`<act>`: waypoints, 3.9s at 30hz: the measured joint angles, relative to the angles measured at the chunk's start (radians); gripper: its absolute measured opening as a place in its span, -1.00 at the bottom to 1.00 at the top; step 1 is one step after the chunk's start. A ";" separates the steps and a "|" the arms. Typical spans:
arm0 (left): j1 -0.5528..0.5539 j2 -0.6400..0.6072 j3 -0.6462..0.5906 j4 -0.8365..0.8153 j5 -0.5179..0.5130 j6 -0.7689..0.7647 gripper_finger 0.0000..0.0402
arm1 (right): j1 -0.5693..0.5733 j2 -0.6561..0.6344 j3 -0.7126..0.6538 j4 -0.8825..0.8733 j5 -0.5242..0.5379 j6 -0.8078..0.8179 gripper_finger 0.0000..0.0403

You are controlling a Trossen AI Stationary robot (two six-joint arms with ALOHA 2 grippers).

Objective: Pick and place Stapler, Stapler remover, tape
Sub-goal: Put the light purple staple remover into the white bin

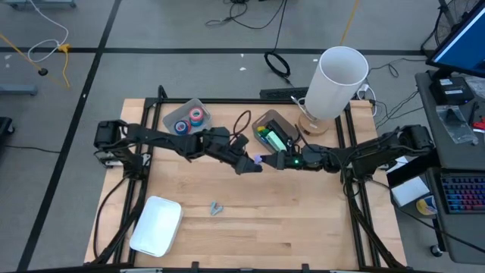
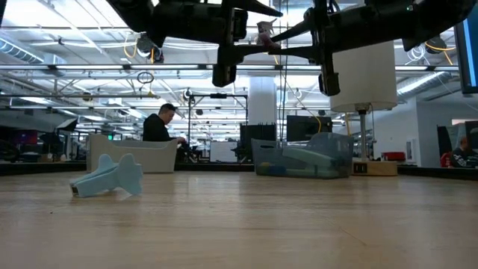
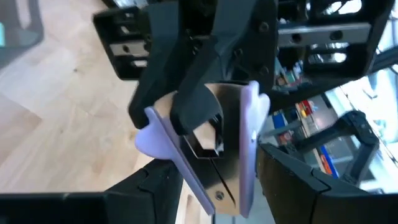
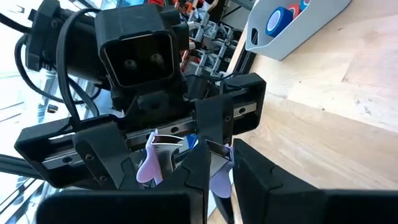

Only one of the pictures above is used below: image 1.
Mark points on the black power strip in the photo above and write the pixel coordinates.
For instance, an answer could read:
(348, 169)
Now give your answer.
(282, 93)

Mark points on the white shade table lamp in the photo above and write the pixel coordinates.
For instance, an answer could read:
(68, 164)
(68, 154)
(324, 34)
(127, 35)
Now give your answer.
(335, 87)

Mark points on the navy blue tape roll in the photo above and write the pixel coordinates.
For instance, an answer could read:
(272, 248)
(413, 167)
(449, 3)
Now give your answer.
(177, 127)

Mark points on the black floor fan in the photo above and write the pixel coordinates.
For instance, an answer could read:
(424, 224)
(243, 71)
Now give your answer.
(452, 19)

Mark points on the grey desk foot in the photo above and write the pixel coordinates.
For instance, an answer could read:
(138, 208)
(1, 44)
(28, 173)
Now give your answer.
(41, 4)

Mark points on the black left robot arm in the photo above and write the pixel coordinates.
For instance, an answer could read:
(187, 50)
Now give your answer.
(159, 138)

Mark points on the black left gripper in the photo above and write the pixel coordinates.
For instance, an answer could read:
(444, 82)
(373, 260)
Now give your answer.
(221, 146)

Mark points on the small black computer box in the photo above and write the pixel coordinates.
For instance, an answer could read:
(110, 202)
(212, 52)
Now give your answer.
(451, 91)

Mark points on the black metal table frame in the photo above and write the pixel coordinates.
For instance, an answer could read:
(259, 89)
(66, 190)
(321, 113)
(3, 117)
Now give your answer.
(246, 101)

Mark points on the grey side desk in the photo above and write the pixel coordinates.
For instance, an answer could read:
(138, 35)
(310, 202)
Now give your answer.
(454, 159)

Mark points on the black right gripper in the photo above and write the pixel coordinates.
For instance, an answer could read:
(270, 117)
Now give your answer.
(307, 159)

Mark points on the clear plastic bag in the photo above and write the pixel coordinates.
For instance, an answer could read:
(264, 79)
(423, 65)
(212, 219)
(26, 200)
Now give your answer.
(456, 125)

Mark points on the backlit rainbow keyboard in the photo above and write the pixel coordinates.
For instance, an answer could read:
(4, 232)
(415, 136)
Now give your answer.
(464, 195)

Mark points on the light grey plastic bin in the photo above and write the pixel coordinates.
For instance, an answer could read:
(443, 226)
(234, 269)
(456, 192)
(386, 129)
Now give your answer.
(172, 115)

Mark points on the white plastic bin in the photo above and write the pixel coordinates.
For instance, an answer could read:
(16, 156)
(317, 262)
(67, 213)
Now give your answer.
(156, 226)

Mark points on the grey binder clip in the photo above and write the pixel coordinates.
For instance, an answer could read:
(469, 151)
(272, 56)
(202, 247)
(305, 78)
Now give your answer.
(257, 158)

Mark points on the mint green stapler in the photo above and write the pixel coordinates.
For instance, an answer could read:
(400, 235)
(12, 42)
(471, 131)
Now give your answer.
(276, 143)

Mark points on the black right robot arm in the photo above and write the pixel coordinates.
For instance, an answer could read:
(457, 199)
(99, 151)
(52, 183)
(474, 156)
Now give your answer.
(379, 151)

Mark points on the computer monitor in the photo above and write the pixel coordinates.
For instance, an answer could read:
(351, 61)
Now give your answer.
(462, 45)

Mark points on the dark translucent plastic bin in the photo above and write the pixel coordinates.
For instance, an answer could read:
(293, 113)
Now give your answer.
(293, 130)

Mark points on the white cardboard box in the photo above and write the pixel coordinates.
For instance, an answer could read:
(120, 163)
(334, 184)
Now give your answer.
(409, 191)

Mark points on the light blue tape roll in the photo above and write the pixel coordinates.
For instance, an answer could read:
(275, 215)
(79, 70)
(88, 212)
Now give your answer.
(196, 123)

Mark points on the pink tape roll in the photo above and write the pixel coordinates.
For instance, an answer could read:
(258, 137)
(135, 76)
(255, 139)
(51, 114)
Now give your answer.
(191, 113)

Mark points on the blue mini stapler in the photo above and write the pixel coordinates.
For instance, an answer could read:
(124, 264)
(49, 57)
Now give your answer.
(261, 140)

